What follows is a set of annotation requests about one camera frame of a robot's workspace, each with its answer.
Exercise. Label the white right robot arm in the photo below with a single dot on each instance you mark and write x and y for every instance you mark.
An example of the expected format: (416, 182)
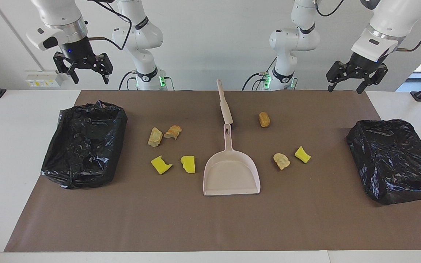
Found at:
(141, 36)

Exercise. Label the white wall socket box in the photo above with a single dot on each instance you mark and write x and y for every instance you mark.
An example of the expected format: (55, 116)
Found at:
(42, 78)

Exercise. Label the brown paper table mat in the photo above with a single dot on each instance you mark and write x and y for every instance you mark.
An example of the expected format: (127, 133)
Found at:
(210, 226)

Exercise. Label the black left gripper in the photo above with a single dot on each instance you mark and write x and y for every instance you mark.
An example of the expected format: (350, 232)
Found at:
(362, 65)

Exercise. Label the beige hand brush black bristles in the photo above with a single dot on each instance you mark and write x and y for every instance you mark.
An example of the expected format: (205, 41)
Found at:
(225, 106)

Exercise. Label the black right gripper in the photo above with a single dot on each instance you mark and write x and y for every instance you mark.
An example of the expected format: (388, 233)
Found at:
(79, 53)

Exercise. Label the bright yellow sponge piece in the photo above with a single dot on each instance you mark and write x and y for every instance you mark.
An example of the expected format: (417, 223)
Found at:
(302, 154)
(161, 164)
(188, 164)

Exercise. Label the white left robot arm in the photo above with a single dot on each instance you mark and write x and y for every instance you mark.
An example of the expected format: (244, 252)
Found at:
(294, 40)

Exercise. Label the pale pink plastic dustpan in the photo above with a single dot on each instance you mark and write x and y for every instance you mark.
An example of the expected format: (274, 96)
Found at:
(232, 175)

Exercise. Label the brown bread roll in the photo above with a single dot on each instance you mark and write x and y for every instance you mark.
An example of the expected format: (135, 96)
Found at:
(264, 119)

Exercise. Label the bin lined with black bag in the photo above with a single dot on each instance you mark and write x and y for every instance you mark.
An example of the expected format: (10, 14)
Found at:
(393, 164)
(82, 146)

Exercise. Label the orange striped sponge scrap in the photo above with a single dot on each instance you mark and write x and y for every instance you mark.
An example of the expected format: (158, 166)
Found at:
(173, 132)

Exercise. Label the pale green-yellow sponge scrap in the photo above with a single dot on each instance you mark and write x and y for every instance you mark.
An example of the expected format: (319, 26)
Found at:
(155, 137)

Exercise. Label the pale tan sponge scrap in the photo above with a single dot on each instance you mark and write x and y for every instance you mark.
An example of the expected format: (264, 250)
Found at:
(281, 161)

